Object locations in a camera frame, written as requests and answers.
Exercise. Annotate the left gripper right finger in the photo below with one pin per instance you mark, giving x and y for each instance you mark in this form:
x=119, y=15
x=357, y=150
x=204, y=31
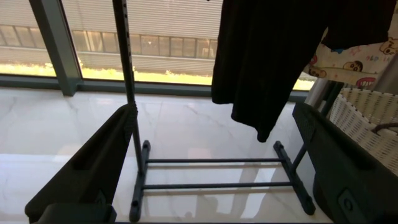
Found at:
x=373, y=199

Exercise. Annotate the window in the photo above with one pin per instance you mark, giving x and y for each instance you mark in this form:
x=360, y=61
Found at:
x=62, y=62

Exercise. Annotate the black garment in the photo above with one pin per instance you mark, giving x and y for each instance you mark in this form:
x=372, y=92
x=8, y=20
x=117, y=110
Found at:
x=264, y=62

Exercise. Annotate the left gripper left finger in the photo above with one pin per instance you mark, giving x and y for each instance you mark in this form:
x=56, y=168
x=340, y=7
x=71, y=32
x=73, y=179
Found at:
x=90, y=186

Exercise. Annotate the cream printed garment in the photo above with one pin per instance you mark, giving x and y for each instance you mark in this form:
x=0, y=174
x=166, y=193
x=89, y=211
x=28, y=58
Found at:
x=348, y=67

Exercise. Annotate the black clothes rack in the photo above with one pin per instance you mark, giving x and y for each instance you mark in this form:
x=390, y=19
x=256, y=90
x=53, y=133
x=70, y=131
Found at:
x=138, y=186

